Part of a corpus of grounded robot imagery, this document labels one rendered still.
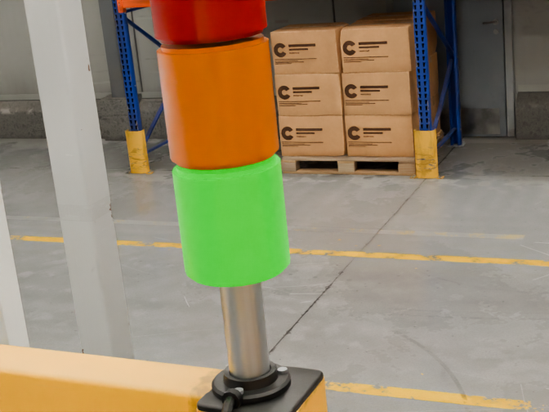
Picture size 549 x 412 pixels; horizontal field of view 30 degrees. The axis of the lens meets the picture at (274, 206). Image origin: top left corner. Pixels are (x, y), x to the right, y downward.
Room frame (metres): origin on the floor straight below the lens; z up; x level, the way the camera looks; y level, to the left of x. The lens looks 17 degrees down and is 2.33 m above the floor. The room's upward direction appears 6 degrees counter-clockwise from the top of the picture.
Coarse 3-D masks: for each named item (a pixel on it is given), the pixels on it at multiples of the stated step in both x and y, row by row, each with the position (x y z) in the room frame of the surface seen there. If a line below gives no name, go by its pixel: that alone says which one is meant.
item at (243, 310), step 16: (224, 288) 0.45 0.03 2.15; (240, 288) 0.45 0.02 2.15; (256, 288) 0.45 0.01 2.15; (224, 304) 0.45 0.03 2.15; (240, 304) 0.45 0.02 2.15; (256, 304) 0.45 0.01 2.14; (224, 320) 0.45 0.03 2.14; (240, 320) 0.45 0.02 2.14; (256, 320) 0.45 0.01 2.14; (240, 336) 0.45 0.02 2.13; (256, 336) 0.45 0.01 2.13; (240, 352) 0.45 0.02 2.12; (256, 352) 0.45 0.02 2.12; (240, 368) 0.45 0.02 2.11; (256, 368) 0.45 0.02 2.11
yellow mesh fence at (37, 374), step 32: (0, 352) 0.53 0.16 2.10; (32, 352) 0.52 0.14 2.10; (64, 352) 0.52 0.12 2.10; (0, 384) 0.50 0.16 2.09; (32, 384) 0.50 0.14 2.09; (64, 384) 0.49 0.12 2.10; (96, 384) 0.48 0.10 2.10; (128, 384) 0.47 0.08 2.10; (160, 384) 0.47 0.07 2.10; (192, 384) 0.46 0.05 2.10; (320, 384) 0.46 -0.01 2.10
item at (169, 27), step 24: (168, 0) 0.44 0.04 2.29; (192, 0) 0.43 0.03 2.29; (216, 0) 0.43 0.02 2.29; (240, 0) 0.44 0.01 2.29; (264, 0) 0.45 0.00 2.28; (168, 24) 0.44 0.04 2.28; (192, 24) 0.43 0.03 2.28; (216, 24) 0.43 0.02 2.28; (240, 24) 0.43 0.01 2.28; (264, 24) 0.45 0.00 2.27
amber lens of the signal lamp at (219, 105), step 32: (160, 64) 0.45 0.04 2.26; (192, 64) 0.43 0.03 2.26; (224, 64) 0.43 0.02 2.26; (256, 64) 0.44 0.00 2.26; (192, 96) 0.43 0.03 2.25; (224, 96) 0.43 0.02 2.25; (256, 96) 0.44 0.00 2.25; (192, 128) 0.43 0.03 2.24; (224, 128) 0.43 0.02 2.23; (256, 128) 0.44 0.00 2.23; (192, 160) 0.43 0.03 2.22; (224, 160) 0.43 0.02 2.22; (256, 160) 0.44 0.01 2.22
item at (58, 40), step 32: (32, 0) 2.97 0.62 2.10; (64, 0) 2.96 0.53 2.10; (32, 32) 2.97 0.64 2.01; (64, 32) 2.94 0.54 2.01; (64, 64) 2.93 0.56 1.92; (64, 96) 2.94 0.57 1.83; (64, 128) 2.95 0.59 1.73; (96, 128) 3.02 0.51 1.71; (64, 160) 2.96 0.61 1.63; (96, 160) 3.00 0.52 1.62; (64, 192) 2.97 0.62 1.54; (96, 192) 2.97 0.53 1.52; (64, 224) 2.97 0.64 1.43; (96, 224) 2.95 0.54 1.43; (96, 256) 2.93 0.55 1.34; (96, 288) 2.94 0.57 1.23; (96, 320) 2.95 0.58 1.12; (128, 320) 3.03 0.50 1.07; (96, 352) 2.96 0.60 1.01; (128, 352) 3.01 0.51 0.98
